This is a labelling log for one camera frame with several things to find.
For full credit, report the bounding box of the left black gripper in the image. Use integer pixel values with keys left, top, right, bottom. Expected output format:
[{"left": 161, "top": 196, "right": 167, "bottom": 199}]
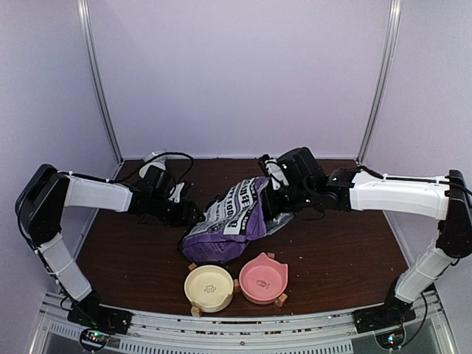
[{"left": 150, "top": 195, "right": 206, "bottom": 229}]

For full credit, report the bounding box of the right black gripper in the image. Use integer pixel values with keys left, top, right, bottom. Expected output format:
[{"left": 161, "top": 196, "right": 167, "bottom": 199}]
[{"left": 254, "top": 184, "right": 315, "bottom": 217}]

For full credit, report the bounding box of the purple puppy food bag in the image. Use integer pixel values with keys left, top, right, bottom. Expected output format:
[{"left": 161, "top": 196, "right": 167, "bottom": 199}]
[{"left": 178, "top": 176, "right": 294, "bottom": 264}]

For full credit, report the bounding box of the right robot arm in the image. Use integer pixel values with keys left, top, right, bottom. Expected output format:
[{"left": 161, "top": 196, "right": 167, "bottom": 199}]
[{"left": 258, "top": 147, "right": 471, "bottom": 326}]

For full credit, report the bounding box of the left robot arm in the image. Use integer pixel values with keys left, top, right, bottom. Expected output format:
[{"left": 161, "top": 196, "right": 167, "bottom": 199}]
[{"left": 15, "top": 164, "right": 201, "bottom": 327}]

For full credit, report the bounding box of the cream pet bowl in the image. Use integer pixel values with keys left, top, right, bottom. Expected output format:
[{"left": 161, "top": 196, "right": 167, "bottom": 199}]
[{"left": 184, "top": 265, "right": 235, "bottom": 313}]

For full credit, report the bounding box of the pink cat-ear pet bowl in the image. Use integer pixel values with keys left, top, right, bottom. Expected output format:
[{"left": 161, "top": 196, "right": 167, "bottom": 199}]
[{"left": 238, "top": 252, "right": 288, "bottom": 305}]

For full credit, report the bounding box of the dark blue white bowl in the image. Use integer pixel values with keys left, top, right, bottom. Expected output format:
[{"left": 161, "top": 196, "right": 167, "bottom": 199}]
[{"left": 139, "top": 162, "right": 166, "bottom": 178}]

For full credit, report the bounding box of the grey bowl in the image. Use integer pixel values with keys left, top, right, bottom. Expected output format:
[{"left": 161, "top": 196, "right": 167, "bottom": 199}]
[{"left": 143, "top": 149, "right": 173, "bottom": 164}]

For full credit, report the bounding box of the wooden block front right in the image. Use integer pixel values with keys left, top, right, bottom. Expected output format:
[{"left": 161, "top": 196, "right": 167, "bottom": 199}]
[{"left": 274, "top": 293, "right": 288, "bottom": 307}]

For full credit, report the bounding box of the wooden block front left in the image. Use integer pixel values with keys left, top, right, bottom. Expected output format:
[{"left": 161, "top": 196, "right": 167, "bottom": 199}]
[{"left": 191, "top": 306, "right": 203, "bottom": 318}]

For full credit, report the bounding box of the left circuit board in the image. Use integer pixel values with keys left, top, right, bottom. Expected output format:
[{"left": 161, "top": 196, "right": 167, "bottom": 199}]
[{"left": 79, "top": 328, "right": 110, "bottom": 352}]

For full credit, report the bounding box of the circuit board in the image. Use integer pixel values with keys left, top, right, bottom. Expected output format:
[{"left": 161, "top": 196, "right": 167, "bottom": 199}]
[
  {"left": 375, "top": 328, "right": 406, "bottom": 351},
  {"left": 79, "top": 328, "right": 110, "bottom": 352}
]

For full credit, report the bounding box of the right circuit board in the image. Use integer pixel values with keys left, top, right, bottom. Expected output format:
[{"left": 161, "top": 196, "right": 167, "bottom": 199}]
[{"left": 375, "top": 328, "right": 406, "bottom": 351}]

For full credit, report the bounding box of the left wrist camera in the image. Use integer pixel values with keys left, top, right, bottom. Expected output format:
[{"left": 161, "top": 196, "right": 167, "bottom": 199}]
[{"left": 167, "top": 181, "right": 192, "bottom": 204}]

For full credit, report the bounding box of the left black braided cable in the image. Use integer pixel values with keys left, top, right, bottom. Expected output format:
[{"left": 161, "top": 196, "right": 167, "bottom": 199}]
[{"left": 106, "top": 150, "right": 195, "bottom": 185}]

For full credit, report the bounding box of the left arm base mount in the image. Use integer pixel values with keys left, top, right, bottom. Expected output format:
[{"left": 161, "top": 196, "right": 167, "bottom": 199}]
[{"left": 67, "top": 289, "right": 133, "bottom": 335}]

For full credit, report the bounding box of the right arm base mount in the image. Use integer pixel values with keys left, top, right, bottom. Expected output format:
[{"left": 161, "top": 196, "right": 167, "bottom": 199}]
[{"left": 353, "top": 296, "right": 416, "bottom": 333}]

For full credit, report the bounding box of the right aluminium frame post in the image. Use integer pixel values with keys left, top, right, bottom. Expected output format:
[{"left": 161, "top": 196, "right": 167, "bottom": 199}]
[{"left": 356, "top": 0, "right": 402, "bottom": 164}]

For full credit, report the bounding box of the aluminium frame post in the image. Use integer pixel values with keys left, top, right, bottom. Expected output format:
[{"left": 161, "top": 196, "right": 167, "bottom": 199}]
[
  {"left": 77, "top": 0, "right": 124, "bottom": 164},
  {"left": 356, "top": 0, "right": 402, "bottom": 164}
]

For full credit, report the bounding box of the front aluminium rail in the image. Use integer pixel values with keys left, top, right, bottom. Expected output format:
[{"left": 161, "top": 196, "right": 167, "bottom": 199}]
[{"left": 27, "top": 291, "right": 459, "bottom": 353}]

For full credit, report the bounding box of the left aluminium frame post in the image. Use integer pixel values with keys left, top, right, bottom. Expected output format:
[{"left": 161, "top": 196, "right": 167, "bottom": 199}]
[{"left": 77, "top": 0, "right": 124, "bottom": 164}]

